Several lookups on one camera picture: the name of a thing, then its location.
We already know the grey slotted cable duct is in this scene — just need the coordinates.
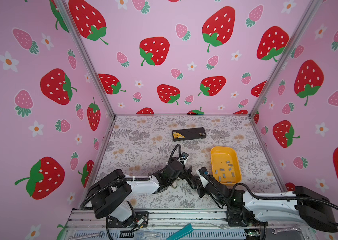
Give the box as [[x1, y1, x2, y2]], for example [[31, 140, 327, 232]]
[[72, 229, 278, 240]]

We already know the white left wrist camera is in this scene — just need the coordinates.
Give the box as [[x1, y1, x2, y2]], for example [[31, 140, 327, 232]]
[[179, 152, 189, 165]]

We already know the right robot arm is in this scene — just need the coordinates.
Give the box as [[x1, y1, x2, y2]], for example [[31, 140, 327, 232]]
[[191, 168, 338, 233]]

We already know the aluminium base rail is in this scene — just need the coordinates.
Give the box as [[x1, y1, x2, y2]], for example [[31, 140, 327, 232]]
[[66, 209, 308, 230]]

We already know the yellow plastic tray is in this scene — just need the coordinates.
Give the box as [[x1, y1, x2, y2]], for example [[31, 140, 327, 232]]
[[211, 147, 242, 186]]

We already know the black flat tool case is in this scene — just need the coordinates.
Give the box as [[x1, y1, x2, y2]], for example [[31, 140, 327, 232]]
[[172, 128, 207, 142]]

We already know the teal plastic tool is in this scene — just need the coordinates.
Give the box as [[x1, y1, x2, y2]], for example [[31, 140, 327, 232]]
[[166, 224, 194, 240]]

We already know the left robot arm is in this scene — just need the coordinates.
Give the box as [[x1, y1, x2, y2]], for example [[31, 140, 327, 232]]
[[80, 158, 199, 223]]

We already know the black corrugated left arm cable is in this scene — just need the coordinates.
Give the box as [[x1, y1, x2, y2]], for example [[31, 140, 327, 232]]
[[167, 143, 182, 164]]

